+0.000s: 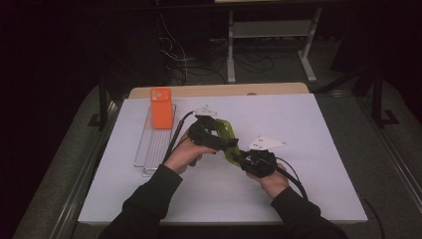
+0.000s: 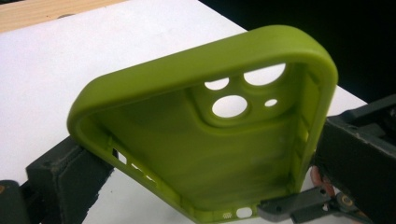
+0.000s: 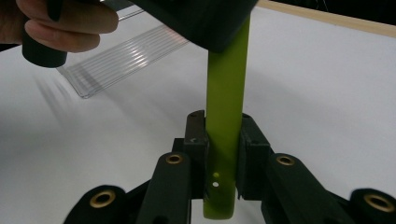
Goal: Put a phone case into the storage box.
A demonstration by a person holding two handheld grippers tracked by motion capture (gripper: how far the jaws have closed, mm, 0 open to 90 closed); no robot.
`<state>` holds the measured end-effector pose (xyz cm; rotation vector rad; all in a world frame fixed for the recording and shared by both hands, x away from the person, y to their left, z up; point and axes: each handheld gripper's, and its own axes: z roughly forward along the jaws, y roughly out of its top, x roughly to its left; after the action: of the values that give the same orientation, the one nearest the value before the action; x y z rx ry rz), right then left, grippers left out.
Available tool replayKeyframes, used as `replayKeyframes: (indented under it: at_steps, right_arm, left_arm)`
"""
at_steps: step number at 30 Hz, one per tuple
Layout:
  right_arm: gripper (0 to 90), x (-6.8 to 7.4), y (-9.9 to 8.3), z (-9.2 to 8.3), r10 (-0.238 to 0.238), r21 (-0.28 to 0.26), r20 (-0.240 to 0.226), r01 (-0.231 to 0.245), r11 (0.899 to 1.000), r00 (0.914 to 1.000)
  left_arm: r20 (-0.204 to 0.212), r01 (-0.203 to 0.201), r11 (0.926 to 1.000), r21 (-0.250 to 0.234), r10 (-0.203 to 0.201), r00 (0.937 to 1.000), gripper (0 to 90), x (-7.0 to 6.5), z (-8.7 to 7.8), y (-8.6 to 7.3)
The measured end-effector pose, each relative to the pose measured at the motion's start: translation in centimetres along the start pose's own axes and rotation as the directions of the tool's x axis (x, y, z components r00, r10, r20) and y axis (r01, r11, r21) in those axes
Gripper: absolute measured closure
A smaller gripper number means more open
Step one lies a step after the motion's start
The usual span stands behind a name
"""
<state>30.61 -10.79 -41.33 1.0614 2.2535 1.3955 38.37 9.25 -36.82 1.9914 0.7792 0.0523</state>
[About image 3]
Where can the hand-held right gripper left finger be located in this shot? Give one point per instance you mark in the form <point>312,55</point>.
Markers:
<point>197,146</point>

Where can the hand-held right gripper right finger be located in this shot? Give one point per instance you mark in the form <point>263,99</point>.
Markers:
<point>252,161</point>

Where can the green cartoon phone case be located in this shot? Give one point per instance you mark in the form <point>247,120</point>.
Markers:
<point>225,93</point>

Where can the clear plastic tray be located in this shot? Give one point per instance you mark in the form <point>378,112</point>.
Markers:
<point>124,59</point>

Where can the light wooden table edge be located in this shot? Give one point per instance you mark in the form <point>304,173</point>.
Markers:
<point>342,20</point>

